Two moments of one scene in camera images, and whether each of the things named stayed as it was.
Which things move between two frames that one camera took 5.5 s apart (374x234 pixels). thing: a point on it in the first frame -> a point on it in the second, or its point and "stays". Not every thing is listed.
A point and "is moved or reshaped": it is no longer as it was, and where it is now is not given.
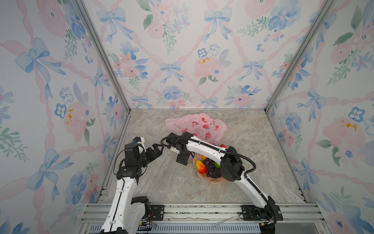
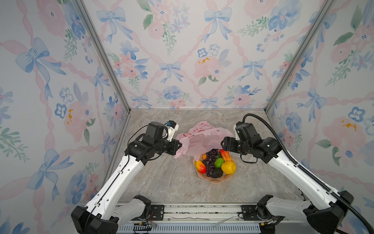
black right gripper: x=182 y=161 -> x=232 y=141
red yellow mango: x=200 y=166 stays
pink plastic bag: x=200 y=126 is moved or reshaped
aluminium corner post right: x=327 y=6 stays
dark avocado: x=216 y=172 stays
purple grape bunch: x=209 y=165 stays
